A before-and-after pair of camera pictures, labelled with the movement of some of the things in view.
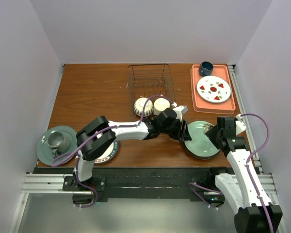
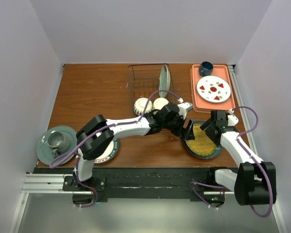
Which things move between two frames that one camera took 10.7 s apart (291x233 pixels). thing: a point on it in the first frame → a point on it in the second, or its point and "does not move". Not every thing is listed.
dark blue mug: (205, 68) does not move
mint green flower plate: (201, 145) → (164, 81)
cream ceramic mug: (159, 105) does not move
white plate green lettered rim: (109, 154) does not move
